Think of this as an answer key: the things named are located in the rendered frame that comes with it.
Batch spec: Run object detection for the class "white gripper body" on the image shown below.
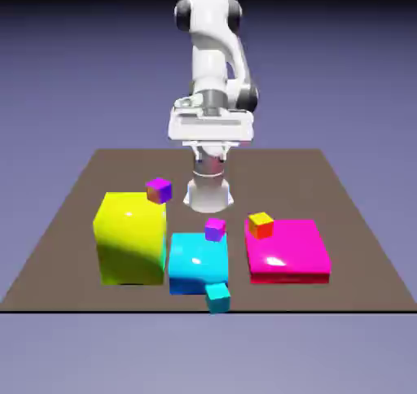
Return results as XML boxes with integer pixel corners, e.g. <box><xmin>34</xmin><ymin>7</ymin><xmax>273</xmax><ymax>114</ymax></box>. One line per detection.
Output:
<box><xmin>167</xmin><ymin>106</ymin><xmax>255</xmax><ymax>147</ymax></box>

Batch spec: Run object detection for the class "small purple cube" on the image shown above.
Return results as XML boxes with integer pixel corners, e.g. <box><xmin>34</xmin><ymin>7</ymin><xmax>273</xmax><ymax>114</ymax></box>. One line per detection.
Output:
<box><xmin>145</xmin><ymin>177</ymin><xmax>173</xmax><ymax>205</ymax></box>

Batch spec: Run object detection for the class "small magenta cube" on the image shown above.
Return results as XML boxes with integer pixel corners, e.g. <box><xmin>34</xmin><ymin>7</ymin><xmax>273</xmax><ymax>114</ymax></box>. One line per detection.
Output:
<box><xmin>204</xmin><ymin>217</ymin><xmax>227</xmax><ymax>243</ymax></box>

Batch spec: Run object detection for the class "small orange cube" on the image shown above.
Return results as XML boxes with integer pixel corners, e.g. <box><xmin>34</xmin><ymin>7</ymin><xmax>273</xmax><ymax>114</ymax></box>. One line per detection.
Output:
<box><xmin>248</xmin><ymin>212</ymin><xmax>274</xmax><ymax>240</ymax></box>

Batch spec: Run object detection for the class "small cyan cube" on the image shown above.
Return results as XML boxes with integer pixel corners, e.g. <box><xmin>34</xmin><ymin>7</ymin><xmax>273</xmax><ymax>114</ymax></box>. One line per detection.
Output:
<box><xmin>204</xmin><ymin>282</ymin><xmax>231</xmax><ymax>314</ymax></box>

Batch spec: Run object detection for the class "large yellow box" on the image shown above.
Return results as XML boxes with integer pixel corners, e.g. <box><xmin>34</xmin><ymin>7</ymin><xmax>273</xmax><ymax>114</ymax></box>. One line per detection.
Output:
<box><xmin>92</xmin><ymin>190</ymin><xmax>168</xmax><ymax>287</ymax></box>

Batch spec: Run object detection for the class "large cyan box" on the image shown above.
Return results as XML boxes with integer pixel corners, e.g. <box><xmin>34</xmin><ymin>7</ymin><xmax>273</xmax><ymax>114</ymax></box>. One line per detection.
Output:
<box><xmin>168</xmin><ymin>231</ymin><xmax>230</xmax><ymax>296</ymax></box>

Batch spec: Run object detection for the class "large magenta box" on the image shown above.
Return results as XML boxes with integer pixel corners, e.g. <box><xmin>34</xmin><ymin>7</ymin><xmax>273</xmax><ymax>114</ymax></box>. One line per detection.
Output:
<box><xmin>244</xmin><ymin>218</ymin><xmax>332</xmax><ymax>285</ymax></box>

